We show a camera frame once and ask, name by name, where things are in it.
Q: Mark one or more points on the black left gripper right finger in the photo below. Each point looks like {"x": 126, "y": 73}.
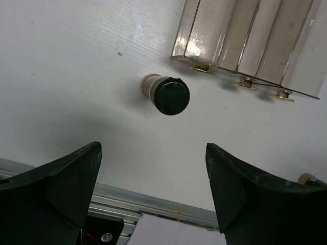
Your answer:
{"x": 255, "y": 207}

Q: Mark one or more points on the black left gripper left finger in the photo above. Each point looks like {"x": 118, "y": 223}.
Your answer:
{"x": 49, "y": 204}

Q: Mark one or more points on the black-cap labelled spice bottle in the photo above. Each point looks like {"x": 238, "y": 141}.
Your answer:
{"x": 169, "y": 95}

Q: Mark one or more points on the aluminium table rail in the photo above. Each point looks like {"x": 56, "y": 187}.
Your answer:
{"x": 117, "y": 216}

